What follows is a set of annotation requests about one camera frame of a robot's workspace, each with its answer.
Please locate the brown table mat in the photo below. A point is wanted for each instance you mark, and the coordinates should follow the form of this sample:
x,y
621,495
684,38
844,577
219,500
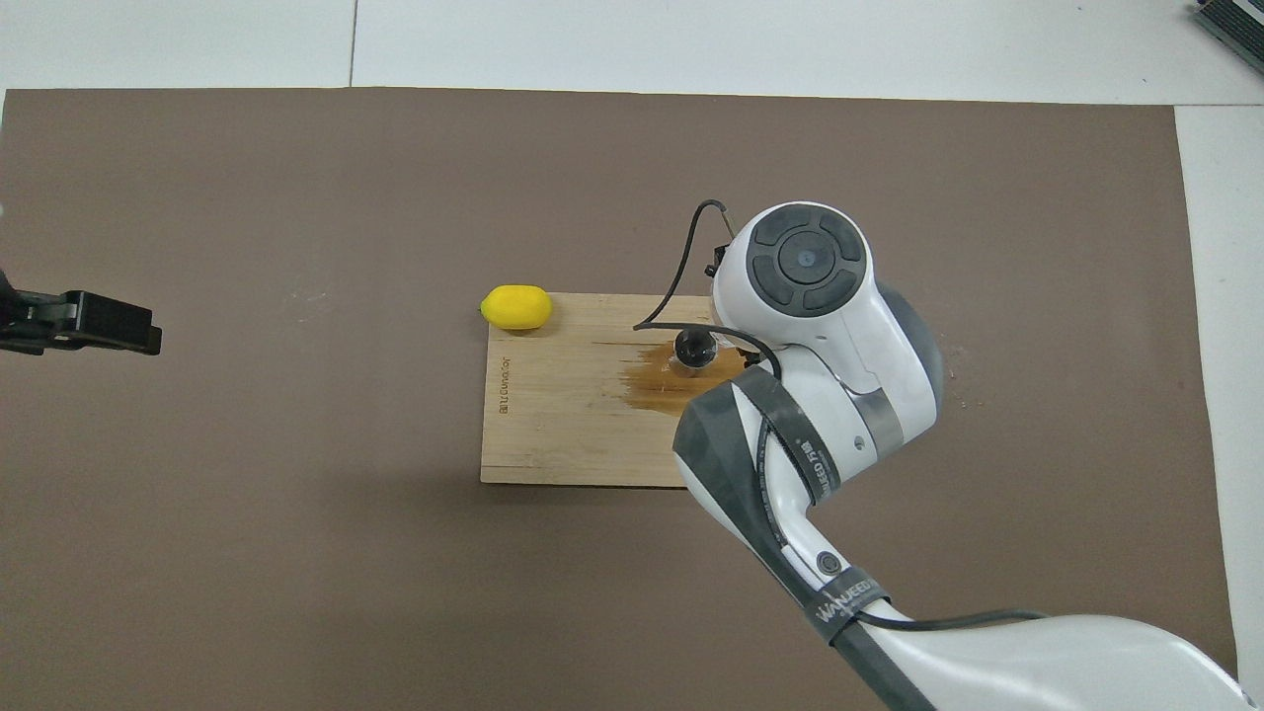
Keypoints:
x,y
395,592

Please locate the steel jigger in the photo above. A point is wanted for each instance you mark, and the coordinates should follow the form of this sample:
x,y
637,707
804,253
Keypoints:
x,y
694,348

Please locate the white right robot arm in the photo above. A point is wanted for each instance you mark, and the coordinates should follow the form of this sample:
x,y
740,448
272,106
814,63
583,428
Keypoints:
x,y
889,346

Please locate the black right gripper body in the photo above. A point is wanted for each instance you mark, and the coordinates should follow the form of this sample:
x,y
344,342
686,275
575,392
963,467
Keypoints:
x,y
713,265

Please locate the yellow lemon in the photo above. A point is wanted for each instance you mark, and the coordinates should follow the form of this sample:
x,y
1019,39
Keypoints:
x,y
515,307

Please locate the stained wooden cutting board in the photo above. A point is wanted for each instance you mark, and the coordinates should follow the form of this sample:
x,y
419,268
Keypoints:
x,y
553,434

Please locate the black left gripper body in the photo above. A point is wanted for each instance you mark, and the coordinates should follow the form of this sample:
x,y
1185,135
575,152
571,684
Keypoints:
x,y
30,321

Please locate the grey ribbed device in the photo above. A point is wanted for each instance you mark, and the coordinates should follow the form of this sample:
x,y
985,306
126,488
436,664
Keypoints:
x,y
1239,20

